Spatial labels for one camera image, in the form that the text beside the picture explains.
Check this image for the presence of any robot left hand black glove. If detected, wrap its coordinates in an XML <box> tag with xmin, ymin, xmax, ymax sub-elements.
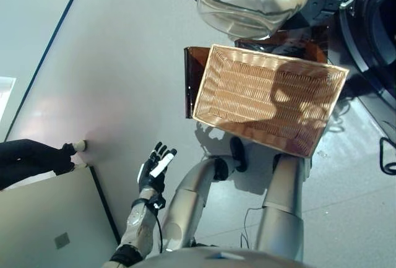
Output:
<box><xmin>137</xmin><ymin>140</ymin><xmax>178</xmax><ymax>193</ymax></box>

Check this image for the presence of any round glass washing machine door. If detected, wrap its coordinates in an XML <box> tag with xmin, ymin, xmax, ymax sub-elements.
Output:
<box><xmin>177</xmin><ymin>0</ymin><xmax>325</xmax><ymax>41</ymax></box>

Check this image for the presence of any grey front-load washing machine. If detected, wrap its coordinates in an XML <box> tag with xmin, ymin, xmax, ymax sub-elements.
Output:
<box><xmin>337</xmin><ymin>0</ymin><xmax>396</xmax><ymax>120</ymax></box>

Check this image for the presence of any silver robot left leg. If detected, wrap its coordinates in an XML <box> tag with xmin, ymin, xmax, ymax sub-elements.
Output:
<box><xmin>160</xmin><ymin>136</ymin><xmax>248</xmax><ymax>249</ymax></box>

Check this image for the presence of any silver robot leg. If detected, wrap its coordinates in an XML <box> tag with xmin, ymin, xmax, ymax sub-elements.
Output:
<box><xmin>255</xmin><ymin>153</ymin><xmax>312</xmax><ymax>262</ymax></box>
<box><xmin>160</xmin><ymin>136</ymin><xmax>248</xmax><ymax>249</ymax></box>

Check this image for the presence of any white shoe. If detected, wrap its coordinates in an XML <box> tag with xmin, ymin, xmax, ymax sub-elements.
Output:
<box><xmin>74</xmin><ymin>139</ymin><xmax>89</xmax><ymax>154</ymax></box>

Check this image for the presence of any grey robot torso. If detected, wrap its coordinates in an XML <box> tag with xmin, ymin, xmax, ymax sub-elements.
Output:
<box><xmin>129</xmin><ymin>243</ymin><xmax>310</xmax><ymax>268</ymax></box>

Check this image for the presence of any small grey square plate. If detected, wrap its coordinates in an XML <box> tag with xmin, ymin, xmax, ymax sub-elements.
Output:
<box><xmin>54</xmin><ymin>232</ymin><xmax>71</xmax><ymax>249</ymax></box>

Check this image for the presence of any white board black edge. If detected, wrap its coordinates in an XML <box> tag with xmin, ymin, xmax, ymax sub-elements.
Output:
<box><xmin>0</xmin><ymin>165</ymin><xmax>121</xmax><ymax>268</ymax></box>

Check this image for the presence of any dark brown wooden stand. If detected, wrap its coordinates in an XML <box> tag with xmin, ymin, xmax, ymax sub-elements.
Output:
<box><xmin>184</xmin><ymin>25</ymin><xmax>330</xmax><ymax>119</ymax></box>

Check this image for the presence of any rectangular wicker laundry tray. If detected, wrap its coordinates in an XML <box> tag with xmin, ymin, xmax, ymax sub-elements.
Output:
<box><xmin>191</xmin><ymin>43</ymin><xmax>350</xmax><ymax>158</ymax></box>

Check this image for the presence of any silver robot right leg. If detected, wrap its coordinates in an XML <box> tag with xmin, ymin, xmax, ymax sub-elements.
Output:
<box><xmin>255</xmin><ymin>153</ymin><xmax>312</xmax><ymax>262</ymax></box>

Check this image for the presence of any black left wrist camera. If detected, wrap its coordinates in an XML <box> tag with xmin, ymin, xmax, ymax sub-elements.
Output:
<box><xmin>150</xmin><ymin>196</ymin><xmax>166</xmax><ymax>210</ymax></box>

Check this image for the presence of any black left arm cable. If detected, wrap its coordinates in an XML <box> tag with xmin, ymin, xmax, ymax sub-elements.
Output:
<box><xmin>153</xmin><ymin>201</ymin><xmax>165</xmax><ymax>249</ymax></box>

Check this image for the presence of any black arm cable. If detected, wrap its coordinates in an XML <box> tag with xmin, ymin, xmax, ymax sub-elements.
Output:
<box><xmin>153</xmin><ymin>201</ymin><xmax>165</xmax><ymax>249</ymax></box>
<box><xmin>379</xmin><ymin>136</ymin><xmax>396</xmax><ymax>176</ymax></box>

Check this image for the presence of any thin white floor cable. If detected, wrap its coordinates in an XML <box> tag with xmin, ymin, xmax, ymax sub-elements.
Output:
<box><xmin>239</xmin><ymin>205</ymin><xmax>264</xmax><ymax>249</ymax></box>

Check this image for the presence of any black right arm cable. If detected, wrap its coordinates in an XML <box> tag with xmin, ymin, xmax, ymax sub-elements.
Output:
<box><xmin>379</xmin><ymin>136</ymin><xmax>396</xmax><ymax>176</ymax></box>

